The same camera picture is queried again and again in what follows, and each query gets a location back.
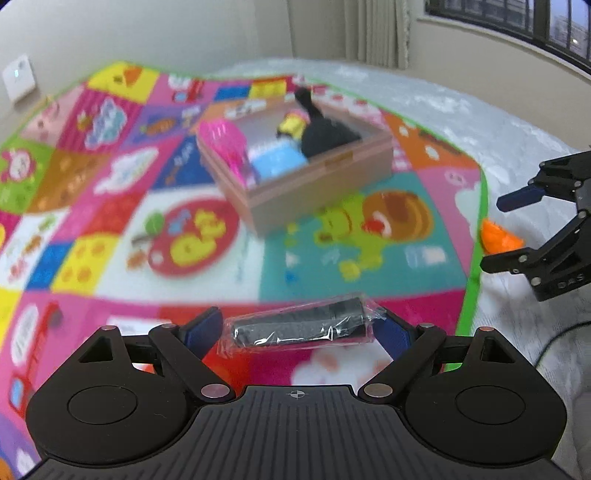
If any orange plastic toy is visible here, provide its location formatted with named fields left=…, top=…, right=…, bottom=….
left=480, top=218, right=525, bottom=255

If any black item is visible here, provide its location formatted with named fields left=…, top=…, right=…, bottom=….
left=217, top=294, right=388, bottom=358

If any black plush toy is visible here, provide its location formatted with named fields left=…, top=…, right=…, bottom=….
left=294, top=87, right=362, bottom=159

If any yellow pink toy block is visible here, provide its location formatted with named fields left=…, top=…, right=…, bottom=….
left=276, top=110, right=310, bottom=141

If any blue white tissue pack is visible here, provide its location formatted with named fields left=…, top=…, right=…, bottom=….
left=247, top=138, right=308, bottom=183

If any colourful cartoon play mat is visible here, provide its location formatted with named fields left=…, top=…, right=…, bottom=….
left=1, top=61, right=487, bottom=479

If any beige curtain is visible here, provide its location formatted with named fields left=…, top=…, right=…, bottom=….
left=344, top=0, right=411, bottom=70

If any pink cardboard box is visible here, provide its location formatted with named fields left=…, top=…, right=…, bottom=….
left=198, top=97, right=394, bottom=236

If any dark window frame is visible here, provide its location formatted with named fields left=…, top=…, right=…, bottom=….
left=426, top=0, right=590, bottom=73

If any white wall switch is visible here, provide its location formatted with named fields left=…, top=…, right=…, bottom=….
left=2, top=55, right=37, bottom=104

